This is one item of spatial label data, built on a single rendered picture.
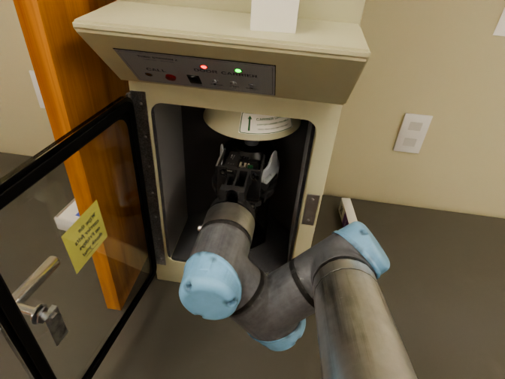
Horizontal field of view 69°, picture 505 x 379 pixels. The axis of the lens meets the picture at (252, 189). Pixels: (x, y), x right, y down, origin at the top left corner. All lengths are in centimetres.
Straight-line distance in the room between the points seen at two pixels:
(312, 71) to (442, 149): 75
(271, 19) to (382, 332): 33
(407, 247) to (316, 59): 72
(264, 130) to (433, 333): 56
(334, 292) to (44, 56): 44
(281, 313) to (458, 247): 71
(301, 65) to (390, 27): 57
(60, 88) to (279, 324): 42
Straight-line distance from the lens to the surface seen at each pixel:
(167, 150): 69
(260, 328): 52
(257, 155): 69
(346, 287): 40
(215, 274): 44
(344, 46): 42
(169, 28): 44
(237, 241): 49
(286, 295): 49
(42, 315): 54
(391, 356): 33
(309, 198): 64
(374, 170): 114
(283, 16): 44
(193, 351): 78
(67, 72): 57
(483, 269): 110
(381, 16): 97
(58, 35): 55
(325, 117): 57
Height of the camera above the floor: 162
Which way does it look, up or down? 37 degrees down
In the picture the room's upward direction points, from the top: 4 degrees clockwise
